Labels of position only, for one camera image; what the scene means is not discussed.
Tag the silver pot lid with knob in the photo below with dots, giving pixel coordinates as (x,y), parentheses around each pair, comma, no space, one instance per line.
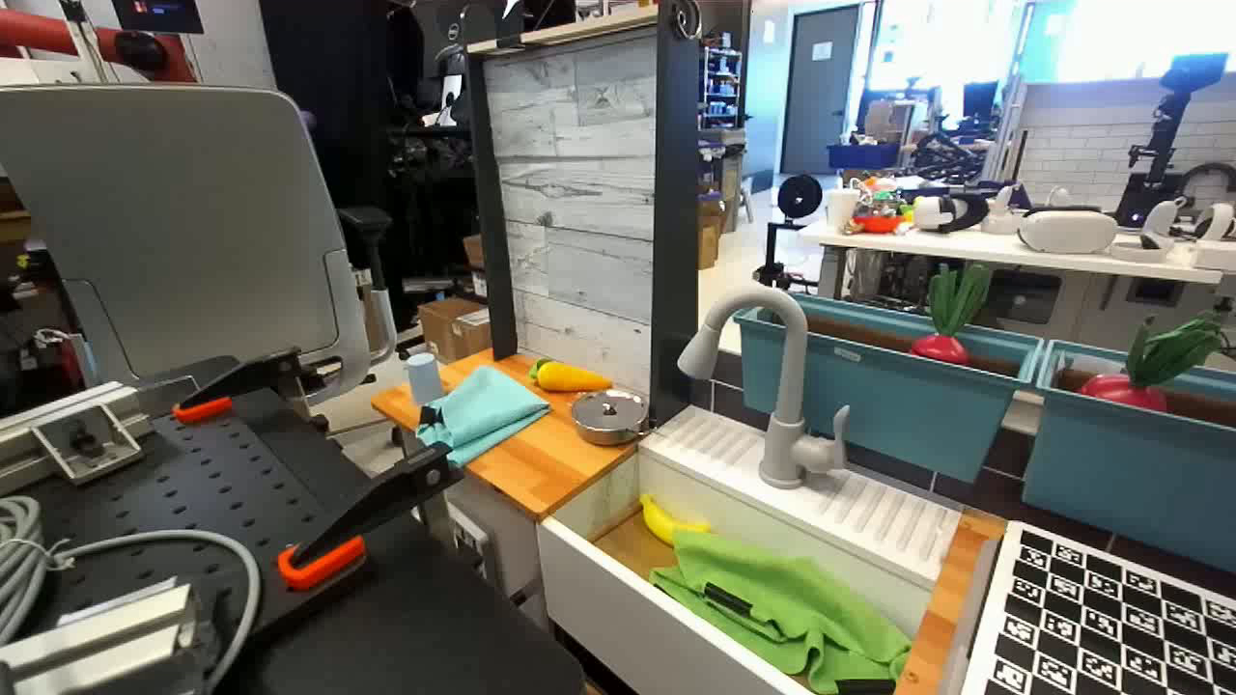
(607,408)

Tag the small silver pot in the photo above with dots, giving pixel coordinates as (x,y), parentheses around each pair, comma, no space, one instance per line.
(607,439)

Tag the wooden top counter cabinet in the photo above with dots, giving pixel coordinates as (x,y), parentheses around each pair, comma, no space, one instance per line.
(547,466)

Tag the wooden side counter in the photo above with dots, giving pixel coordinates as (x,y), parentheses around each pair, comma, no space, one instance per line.
(947,604)

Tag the teal cloth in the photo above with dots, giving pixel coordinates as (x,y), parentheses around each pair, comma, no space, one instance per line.
(485,411)

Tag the cardboard box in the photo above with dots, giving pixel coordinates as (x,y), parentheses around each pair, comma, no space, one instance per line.
(454,328)

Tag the yellow toy banana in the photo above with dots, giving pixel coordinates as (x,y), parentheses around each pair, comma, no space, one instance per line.
(664,524)

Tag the gray faucet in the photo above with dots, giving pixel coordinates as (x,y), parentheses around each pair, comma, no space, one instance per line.
(789,425)

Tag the small gray-blue cup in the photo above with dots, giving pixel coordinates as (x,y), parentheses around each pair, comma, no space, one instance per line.
(422,376)

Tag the black round device on stand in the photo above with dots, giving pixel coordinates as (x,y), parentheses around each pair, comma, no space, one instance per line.
(798,197)

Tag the white sink basin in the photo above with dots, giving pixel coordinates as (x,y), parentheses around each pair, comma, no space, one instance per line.
(606,604)

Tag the teal planter box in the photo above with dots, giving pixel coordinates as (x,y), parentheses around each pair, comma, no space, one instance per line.
(1135,466)
(892,400)

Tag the bowl of colourful toys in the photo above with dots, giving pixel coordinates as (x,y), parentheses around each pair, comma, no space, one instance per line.
(879,215)

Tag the green cloth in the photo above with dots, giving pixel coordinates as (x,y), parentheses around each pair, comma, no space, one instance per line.
(786,604)

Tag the red toy radish green leaves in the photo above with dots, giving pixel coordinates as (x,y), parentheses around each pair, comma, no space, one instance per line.
(1122,390)
(941,346)

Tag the wooden shelf board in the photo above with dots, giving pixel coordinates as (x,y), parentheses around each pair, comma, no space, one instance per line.
(567,34)

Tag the dark gray door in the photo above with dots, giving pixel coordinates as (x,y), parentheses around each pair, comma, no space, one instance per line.
(822,90)

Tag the white background table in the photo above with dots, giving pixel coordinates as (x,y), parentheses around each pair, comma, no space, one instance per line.
(979,250)

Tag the white VR headset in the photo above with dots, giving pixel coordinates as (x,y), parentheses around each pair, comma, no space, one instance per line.
(1069,233)

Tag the aluminium extrusion bar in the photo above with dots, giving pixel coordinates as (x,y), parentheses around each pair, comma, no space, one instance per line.
(91,637)
(79,439)

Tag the black white calibration board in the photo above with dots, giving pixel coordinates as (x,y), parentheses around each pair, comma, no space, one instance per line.
(1107,619)

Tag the black background robot stand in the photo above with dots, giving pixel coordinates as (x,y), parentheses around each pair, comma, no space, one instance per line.
(1166,129)

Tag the wide black frame post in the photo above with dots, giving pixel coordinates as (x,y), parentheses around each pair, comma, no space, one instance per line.
(674,255)

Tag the thin black frame post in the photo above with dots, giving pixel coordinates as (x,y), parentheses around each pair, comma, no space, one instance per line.
(490,206)

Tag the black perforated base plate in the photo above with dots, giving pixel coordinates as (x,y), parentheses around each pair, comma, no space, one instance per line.
(196,487)

